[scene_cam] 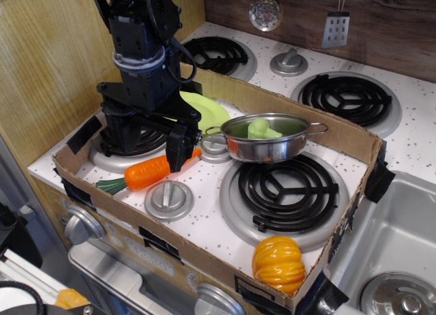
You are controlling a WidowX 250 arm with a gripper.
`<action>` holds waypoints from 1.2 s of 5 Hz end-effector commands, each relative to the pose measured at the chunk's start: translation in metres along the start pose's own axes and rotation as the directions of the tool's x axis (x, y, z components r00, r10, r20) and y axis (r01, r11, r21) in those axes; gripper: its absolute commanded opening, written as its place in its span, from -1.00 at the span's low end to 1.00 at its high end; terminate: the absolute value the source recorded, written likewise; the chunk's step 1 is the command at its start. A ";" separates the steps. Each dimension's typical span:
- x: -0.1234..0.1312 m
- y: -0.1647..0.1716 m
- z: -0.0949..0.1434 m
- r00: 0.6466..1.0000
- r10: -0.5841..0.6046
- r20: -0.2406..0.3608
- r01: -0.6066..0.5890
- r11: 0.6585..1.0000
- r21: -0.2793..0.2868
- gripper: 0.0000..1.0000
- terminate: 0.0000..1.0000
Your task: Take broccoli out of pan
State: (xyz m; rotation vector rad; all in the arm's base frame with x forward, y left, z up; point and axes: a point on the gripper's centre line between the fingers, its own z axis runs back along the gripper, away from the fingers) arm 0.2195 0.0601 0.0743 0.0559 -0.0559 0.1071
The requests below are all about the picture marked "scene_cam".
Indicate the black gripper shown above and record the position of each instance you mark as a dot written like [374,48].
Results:
[154,101]

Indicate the green toy broccoli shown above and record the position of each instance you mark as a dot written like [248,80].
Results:
[260,129]

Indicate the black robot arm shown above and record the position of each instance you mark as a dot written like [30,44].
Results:
[146,53]

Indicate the small steel pan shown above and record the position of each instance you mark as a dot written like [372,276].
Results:
[295,130]

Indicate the front left black burner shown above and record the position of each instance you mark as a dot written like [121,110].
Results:
[152,144]

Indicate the black burner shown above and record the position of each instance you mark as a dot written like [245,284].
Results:
[360,99]
[152,144]
[223,56]
[302,198]

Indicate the orange toy carrot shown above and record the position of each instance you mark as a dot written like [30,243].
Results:
[138,176]

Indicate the front silver stove knob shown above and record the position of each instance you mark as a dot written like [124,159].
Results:
[169,201]

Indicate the silver stove knob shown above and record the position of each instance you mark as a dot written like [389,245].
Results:
[169,201]
[214,149]
[289,64]

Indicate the middle silver stove knob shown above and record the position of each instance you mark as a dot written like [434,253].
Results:
[214,149]

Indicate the light green plastic plate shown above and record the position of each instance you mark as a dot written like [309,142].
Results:
[213,114]

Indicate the brown cardboard fence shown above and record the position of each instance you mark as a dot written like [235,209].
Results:
[201,246]

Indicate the left silver oven knob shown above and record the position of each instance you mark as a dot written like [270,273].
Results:
[82,226]

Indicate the silver oven knob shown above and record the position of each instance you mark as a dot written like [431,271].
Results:
[214,301]
[82,226]

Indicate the rear left black burner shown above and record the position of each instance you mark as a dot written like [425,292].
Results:
[223,56]

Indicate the rear silver stove knob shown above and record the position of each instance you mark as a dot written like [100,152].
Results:
[289,64]

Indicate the black device at left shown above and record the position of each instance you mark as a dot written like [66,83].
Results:
[16,237]

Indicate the front right black burner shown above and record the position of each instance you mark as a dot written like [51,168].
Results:
[302,198]

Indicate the hanging round metal strainer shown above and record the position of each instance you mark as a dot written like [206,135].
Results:
[266,15]

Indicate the right silver oven knob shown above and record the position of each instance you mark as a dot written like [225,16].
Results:
[214,301]

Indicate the orange toy pumpkin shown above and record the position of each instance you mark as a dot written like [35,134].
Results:
[277,261]

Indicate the orange sponge piece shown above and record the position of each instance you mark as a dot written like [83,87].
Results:
[69,298]

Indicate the rear right black burner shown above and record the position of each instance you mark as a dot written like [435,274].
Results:
[360,99]

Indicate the hanging slotted metal spatula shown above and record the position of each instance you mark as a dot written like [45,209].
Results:
[336,27]

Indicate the grey toy sink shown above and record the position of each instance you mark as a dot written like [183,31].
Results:
[396,234]

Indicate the silver sink drain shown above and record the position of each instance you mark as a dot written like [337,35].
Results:
[397,293]

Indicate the silver oven door handle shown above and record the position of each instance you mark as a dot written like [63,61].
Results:
[117,280]

